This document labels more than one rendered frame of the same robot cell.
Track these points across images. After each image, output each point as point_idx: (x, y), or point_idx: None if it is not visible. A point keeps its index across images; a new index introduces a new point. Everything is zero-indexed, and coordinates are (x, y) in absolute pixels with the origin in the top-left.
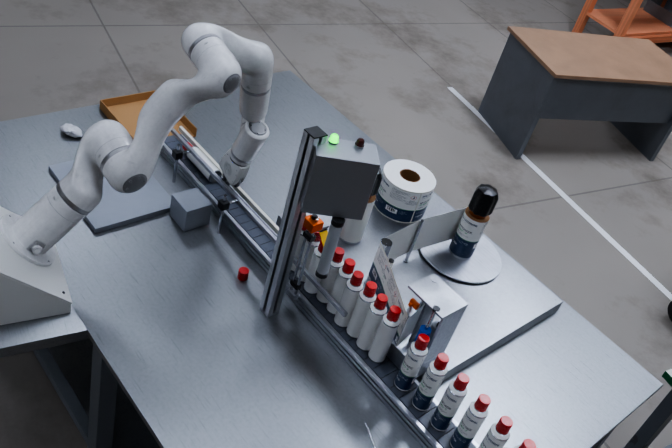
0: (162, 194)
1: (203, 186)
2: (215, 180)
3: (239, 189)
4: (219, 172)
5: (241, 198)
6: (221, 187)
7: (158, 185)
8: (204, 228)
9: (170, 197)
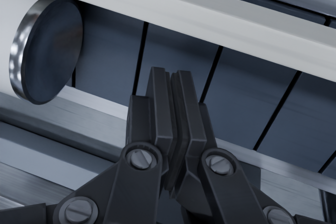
0: (51, 170)
1: (83, 96)
2: (72, 28)
3: (307, 71)
4: (31, 38)
5: (334, 24)
6: (142, 34)
7: (4, 145)
8: (263, 191)
9: (74, 168)
